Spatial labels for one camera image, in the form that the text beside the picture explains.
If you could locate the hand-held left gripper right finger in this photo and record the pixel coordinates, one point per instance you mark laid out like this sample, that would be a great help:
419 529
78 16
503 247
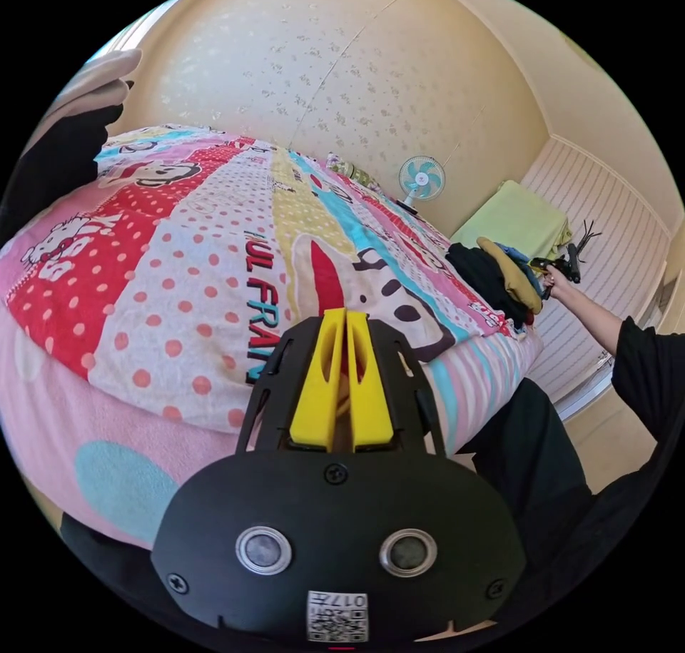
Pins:
369 401

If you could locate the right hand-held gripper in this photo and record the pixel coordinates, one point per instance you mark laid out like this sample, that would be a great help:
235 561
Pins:
551 263

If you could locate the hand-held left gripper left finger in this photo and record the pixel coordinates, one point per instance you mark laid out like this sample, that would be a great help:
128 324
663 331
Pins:
318 396

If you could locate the person's right forearm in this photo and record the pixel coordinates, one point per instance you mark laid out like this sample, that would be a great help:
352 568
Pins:
594 316

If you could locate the person's right hand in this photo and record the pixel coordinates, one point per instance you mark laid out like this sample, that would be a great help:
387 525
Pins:
559 283

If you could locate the pile of clothes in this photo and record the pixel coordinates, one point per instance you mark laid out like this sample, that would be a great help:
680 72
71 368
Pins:
495 278

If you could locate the green blanket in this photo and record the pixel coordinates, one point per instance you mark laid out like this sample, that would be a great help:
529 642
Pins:
514 217

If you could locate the small turquoise fan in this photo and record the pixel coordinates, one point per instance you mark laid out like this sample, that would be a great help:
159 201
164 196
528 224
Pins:
421 177

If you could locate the person's body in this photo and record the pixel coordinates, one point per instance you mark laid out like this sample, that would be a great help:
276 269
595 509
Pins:
527 439

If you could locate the bed with cartoon-print quilt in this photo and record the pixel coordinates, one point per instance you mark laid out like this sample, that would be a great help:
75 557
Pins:
176 267

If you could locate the floral pillow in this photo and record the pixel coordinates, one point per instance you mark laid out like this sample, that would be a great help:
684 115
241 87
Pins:
354 170

